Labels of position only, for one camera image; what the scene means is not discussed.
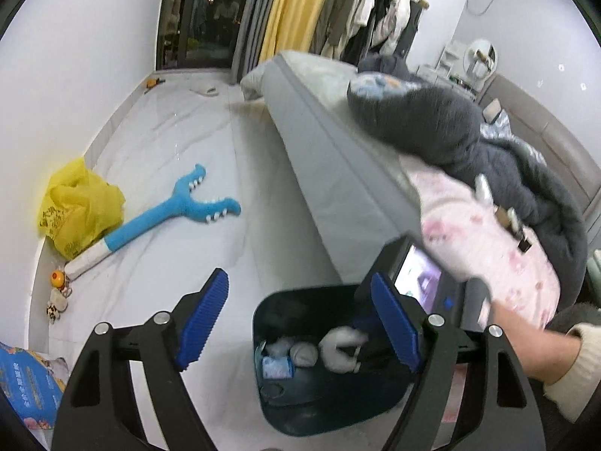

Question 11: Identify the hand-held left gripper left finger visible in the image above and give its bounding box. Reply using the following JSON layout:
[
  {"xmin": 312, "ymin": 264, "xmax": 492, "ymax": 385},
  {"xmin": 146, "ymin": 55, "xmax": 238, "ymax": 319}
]
[{"xmin": 51, "ymin": 268, "xmax": 231, "ymax": 451}]

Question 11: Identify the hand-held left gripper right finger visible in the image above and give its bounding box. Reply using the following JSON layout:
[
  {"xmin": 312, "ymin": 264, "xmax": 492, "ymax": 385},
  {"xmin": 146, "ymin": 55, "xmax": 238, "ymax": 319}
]
[{"xmin": 370, "ymin": 272, "xmax": 548, "ymax": 451}]

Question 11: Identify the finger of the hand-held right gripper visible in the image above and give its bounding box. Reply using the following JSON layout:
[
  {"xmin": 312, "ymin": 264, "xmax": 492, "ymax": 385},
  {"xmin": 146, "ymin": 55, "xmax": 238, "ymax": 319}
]
[{"xmin": 350, "ymin": 314, "xmax": 405, "ymax": 375}]

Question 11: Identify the white round plush ball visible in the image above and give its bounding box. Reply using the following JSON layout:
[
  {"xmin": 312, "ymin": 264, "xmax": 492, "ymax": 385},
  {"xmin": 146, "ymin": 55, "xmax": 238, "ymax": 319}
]
[{"xmin": 288, "ymin": 342, "xmax": 320, "ymax": 367}]

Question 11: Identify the clear plastic bag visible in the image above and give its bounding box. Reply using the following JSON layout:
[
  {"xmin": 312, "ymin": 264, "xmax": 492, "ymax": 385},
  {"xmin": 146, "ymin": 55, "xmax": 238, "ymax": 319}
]
[{"xmin": 265, "ymin": 337, "xmax": 294, "ymax": 358}]

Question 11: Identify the blue white tissue pack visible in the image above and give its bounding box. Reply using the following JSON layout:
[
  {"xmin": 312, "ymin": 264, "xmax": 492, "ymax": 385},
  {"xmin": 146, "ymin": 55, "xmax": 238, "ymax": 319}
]
[{"xmin": 260, "ymin": 356, "xmax": 296, "ymax": 379}]

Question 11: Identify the dark teal trash bin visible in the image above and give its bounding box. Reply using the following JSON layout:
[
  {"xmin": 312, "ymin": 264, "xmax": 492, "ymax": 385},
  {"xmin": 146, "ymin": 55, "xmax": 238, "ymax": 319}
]
[{"xmin": 252, "ymin": 283, "xmax": 426, "ymax": 437}]

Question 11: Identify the person's right forearm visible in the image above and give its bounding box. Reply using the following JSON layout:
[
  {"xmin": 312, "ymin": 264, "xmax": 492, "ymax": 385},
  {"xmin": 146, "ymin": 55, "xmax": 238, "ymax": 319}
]
[{"xmin": 542, "ymin": 323, "xmax": 601, "ymax": 424}]

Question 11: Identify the person's right hand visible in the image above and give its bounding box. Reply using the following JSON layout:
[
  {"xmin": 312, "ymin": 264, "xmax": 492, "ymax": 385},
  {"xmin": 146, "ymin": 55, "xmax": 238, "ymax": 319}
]
[{"xmin": 488, "ymin": 301, "xmax": 583, "ymax": 383}]

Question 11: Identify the pink printed bed sheet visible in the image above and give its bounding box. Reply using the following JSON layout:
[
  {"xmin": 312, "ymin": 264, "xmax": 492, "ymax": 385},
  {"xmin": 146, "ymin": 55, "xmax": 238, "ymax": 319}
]
[{"xmin": 399, "ymin": 157, "xmax": 562, "ymax": 330}]

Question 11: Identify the blue crocodile plush toy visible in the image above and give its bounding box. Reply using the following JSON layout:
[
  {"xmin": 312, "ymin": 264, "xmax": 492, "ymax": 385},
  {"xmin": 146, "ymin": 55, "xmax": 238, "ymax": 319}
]
[{"xmin": 63, "ymin": 163, "xmax": 241, "ymax": 281}]

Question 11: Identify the grey bed base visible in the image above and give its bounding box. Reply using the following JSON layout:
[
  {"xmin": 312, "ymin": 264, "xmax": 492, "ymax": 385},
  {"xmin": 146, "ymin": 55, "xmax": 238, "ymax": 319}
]
[{"xmin": 260, "ymin": 51, "xmax": 423, "ymax": 287}]

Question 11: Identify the person's grey fleece garment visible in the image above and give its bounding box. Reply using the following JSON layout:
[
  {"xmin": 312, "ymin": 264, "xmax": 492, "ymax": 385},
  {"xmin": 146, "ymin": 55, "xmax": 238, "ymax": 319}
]
[{"xmin": 516, "ymin": 303, "xmax": 601, "ymax": 451}]

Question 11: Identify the dark grey fleece blanket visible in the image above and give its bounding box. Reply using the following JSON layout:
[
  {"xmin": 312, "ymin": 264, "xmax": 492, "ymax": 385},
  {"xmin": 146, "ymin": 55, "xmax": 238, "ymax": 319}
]
[{"xmin": 347, "ymin": 54, "xmax": 590, "ymax": 311}]

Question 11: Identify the yellow plastic bag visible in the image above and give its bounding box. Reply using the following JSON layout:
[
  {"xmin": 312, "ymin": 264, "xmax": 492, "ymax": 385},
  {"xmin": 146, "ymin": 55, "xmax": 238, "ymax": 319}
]
[{"xmin": 38, "ymin": 157, "xmax": 125, "ymax": 261}]

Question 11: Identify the blue printed packet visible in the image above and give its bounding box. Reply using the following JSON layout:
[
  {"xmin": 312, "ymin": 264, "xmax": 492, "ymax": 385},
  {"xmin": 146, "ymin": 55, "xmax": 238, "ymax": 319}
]
[{"xmin": 0, "ymin": 341, "xmax": 66, "ymax": 430}]

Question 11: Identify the white vanity table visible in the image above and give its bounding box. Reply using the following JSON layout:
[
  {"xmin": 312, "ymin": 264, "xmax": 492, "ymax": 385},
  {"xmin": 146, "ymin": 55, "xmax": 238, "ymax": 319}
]
[{"xmin": 418, "ymin": 63, "xmax": 475, "ymax": 99}]

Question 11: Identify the grey bed headboard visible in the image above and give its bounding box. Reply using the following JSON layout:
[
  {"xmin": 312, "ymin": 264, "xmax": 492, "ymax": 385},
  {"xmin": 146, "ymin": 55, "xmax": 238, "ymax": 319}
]
[{"xmin": 479, "ymin": 73, "xmax": 601, "ymax": 226}]

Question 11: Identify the round white mirror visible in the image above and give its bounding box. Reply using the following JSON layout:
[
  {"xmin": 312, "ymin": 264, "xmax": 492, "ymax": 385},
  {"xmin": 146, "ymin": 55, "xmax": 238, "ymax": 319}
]
[{"xmin": 464, "ymin": 40, "xmax": 496, "ymax": 80}]

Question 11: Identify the grey green hanging garment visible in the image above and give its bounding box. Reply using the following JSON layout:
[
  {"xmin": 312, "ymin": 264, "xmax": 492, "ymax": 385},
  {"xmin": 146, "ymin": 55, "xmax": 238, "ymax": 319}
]
[{"xmin": 399, "ymin": 0, "xmax": 426, "ymax": 62}]

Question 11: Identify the white mattress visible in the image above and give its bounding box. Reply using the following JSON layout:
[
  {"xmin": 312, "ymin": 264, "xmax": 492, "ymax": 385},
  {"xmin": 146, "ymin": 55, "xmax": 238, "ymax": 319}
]
[{"xmin": 240, "ymin": 51, "xmax": 358, "ymax": 101}]

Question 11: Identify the white hanging jacket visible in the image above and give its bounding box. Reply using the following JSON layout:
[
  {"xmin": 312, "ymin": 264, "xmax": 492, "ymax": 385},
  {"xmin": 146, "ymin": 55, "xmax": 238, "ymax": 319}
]
[{"xmin": 376, "ymin": 0, "xmax": 411, "ymax": 43}]

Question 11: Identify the beige hanging garment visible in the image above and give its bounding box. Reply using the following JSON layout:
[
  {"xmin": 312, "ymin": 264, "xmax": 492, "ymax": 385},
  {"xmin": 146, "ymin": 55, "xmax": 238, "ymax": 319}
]
[{"xmin": 322, "ymin": 0, "xmax": 376, "ymax": 57}]

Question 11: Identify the black hanging garment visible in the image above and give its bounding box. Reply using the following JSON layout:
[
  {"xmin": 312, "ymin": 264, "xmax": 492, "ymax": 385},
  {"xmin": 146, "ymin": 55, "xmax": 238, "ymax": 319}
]
[{"xmin": 361, "ymin": 0, "xmax": 400, "ymax": 52}]

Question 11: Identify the yellow curtain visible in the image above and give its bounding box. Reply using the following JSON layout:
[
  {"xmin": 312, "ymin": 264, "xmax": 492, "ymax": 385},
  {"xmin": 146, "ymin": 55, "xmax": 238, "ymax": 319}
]
[{"xmin": 258, "ymin": 0, "xmax": 339, "ymax": 62}]

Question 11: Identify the dark glass balcony door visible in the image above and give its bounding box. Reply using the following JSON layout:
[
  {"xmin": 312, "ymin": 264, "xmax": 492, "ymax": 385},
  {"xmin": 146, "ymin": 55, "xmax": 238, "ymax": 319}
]
[{"xmin": 155, "ymin": 0, "xmax": 257, "ymax": 70}]

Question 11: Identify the white wall shelf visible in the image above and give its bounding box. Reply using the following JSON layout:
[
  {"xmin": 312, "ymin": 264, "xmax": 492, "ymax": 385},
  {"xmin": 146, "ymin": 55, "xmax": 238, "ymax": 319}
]
[{"xmin": 441, "ymin": 42, "xmax": 463, "ymax": 69}]

